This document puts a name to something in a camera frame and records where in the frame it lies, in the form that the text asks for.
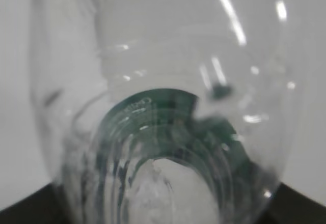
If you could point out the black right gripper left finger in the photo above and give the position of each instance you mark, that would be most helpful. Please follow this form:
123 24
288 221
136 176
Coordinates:
41 207

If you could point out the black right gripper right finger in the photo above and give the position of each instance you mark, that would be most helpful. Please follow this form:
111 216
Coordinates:
290 206

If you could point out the clear plastic water bottle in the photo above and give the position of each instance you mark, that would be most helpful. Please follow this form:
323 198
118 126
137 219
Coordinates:
163 111

